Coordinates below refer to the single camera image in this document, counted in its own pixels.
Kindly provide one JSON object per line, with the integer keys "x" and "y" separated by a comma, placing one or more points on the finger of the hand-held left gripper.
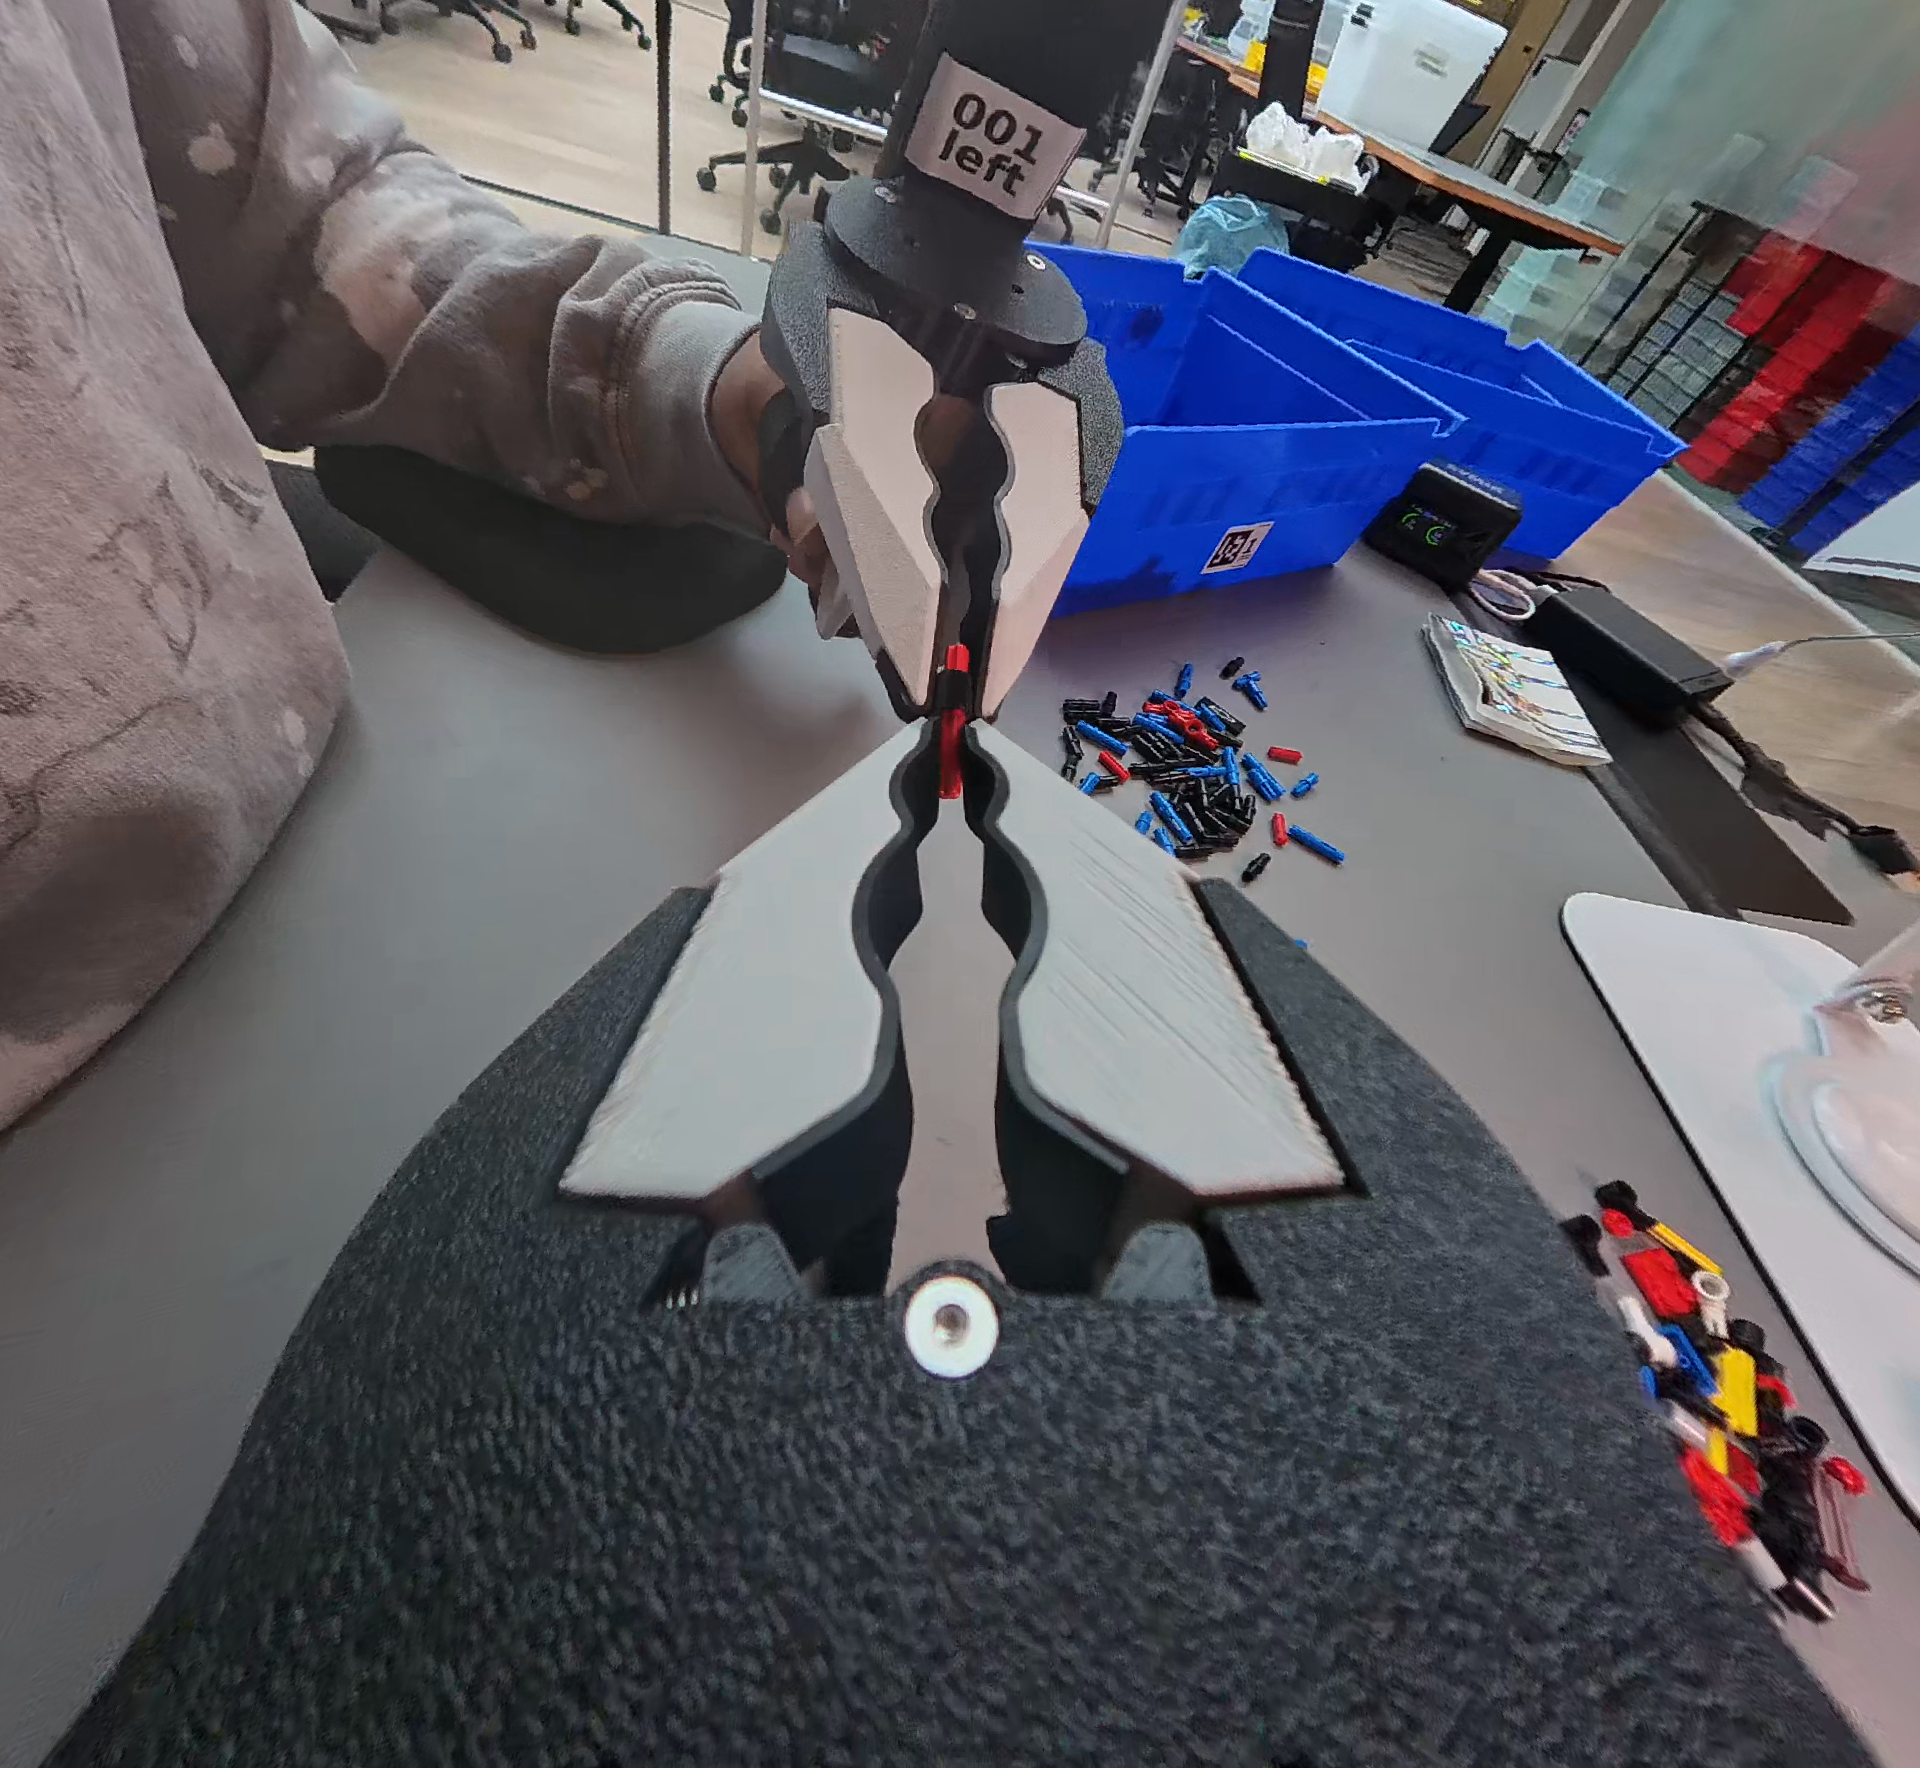
{"x": 881, "y": 513}
{"x": 1043, "y": 513}

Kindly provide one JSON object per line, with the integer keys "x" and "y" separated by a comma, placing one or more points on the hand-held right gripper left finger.
{"x": 716, "y": 1046}

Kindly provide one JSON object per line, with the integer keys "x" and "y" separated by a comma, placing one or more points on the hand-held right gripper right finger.
{"x": 1158, "y": 1046}

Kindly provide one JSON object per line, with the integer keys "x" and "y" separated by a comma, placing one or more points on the red toy pin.
{"x": 952, "y": 736}

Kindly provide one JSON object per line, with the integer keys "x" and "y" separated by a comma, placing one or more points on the pile of small toy pins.
{"x": 1204, "y": 786}

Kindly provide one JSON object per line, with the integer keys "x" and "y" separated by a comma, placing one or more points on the person's left forearm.
{"x": 523, "y": 330}

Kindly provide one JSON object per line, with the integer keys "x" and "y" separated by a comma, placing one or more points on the grey desk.
{"x": 523, "y": 820}

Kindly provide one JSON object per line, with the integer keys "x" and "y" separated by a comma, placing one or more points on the long wooden-top office desk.
{"x": 1502, "y": 202}

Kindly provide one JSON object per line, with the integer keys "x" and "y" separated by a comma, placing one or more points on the person's left hand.
{"x": 735, "y": 423}

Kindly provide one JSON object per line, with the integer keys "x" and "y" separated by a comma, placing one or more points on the blue plastic bin white tag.
{"x": 1228, "y": 471}

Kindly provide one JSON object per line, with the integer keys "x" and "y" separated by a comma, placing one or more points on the white plastic bags bundle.
{"x": 1315, "y": 141}

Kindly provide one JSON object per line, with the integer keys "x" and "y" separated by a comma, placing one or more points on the blue plastic bag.
{"x": 1228, "y": 229}

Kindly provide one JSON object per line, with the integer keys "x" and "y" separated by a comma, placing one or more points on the white plastic storage box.
{"x": 1409, "y": 57}

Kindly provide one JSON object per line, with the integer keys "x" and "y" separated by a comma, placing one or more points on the black charger box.
{"x": 1436, "y": 526}

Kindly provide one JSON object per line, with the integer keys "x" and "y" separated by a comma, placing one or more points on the holographic sticker sheet pad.
{"x": 1521, "y": 689}

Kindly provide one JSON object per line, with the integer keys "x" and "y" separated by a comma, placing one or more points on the pile of mixed coloured bricks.
{"x": 1657, "y": 1274}

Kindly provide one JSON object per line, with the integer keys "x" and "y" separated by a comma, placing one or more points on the black power adapter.
{"x": 1629, "y": 660}

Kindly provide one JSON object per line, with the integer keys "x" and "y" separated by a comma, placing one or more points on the person's torso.
{"x": 118, "y": 600}

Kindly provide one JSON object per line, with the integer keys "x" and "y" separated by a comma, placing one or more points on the rack of red blue bins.
{"x": 1801, "y": 404}

